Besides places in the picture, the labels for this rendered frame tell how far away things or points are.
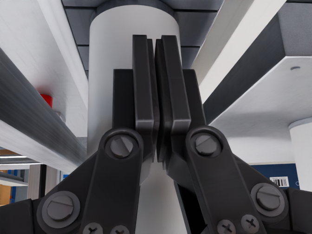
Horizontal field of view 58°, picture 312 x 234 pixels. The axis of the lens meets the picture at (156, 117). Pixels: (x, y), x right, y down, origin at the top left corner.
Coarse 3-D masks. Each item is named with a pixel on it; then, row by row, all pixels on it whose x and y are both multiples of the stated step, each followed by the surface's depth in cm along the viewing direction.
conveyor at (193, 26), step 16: (64, 0) 14; (80, 0) 14; (96, 0) 14; (160, 0) 14; (176, 0) 15; (192, 0) 15; (208, 0) 15; (80, 16) 15; (192, 16) 16; (208, 16) 16; (80, 32) 17; (192, 32) 18; (80, 48) 19; (192, 48) 19
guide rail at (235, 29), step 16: (240, 0) 11; (256, 0) 10; (272, 0) 10; (224, 16) 12; (240, 16) 11; (256, 16) 10; (272, 16) 10; (224, 32) 12; (240, 32) 11; (256, 32) 11; (208, 48) 15; (224, 48) 13; (240, 48) 13; (208, 64) 15; (224, 64) 14; (208, 80) 16; (208, 96) 19
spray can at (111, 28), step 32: (128, 0) 14; (96, 32) 14; (128, 32) 13; (160, 32) 14; (96, 64) 14; (128, 64) 13; (96, 96) 13; (96, 128) 13; (160, 192) 12; (160, 224) 11
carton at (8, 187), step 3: (3, 186) 322; (6, 186) 333; (9, 186) 342; (3, 189) 322; (6, 189) 333; (9, 189) 342; (3, 192) 322; (6, 192) 333; (9, 192) 342; (3, 195) 322; (6, 195) 333; (9, 195) 343; (3, 198) 322; (6, 198) 333; (9, 198) 343; (3, 201) 322; (6, 201) 333; (9, 201) 343
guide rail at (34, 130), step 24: (0, 48) 5; (0, 72) 5; (0, 96) 5; (24, 96) 6; (0, 120) 5; (24, 120) 6; (48, 120) 8; (0, 144) 7; (24, 144) 8; (48, 144) 8; (72, 144) 12; (72, 168) 14
